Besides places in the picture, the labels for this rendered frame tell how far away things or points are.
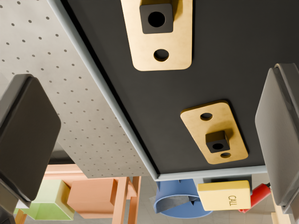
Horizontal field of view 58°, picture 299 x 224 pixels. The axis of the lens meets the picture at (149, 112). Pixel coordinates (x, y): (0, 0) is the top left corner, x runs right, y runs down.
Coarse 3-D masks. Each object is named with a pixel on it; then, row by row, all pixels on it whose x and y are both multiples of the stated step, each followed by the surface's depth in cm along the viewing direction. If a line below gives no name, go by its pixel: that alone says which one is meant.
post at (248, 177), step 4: (216, 176) 33; (220, 176) 33; (224, 176) 33; (228, 176) 33; (232, 176) 33; (236, 176) 33; (240, 176) 33; (244, 176) 33; (248, 176) 32; (196, 180) 34; (200, 180) 34; (204, 180) 34; (208, 180) 34; (212, 180) 34; (216, 180) 34; (220, 180) 34; (224, 180) 34; (228, 180) 34; (232, 180) 33; (236, 180) 33; (248, 180) 33; (196, 184) 35
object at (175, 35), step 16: (128, 0) 14; (144, 0) 14; (160, 0) 14; (176, 0) 14; (192, 0) 14; (128, 16) 15; (144, 16) 14; (160, 16) 15; (176, 16) 15; (128, 32) 16; (144, 32) 15; (160, 32) 15; (176, 32) 16; (144, 48) 17; (160, 48) 17; (176, 48) 17; (144, 64) 18; (160, 64) 18; (176, 64) 18
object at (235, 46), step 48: (96, 0) 15; (240, 0) 14; (288, 0) 14; (96, 48) 17; (192, 48) 17; (240, 48) 17; (288, 48) 16; (144, 96) 20; (192, 96) 20; (240, 96) 20; (144, 144) 25; (192, 144) 25
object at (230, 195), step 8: (200, 184) 33; (208, 184) 32; (216, 184) 32; (224, 184) 32; (232, 184) 31; (240, 184) 31; (248, 184) 31; (200, 192) 32; (208, 192) 32; (216, 192) 32; (224, 192) 32; (232, 192) 32; (240, 192) 31; (248, 192) 31; (208, 200) 34; (216, 200) 33; (224, 200) 33; (232, 200) 33; (240, 200) 33; (248, 200) 33; (208, 208) 36; (216, 208) 35; (224, 208) 35; (232, 208) 35; (240, 208) 35; (248, 208) 35
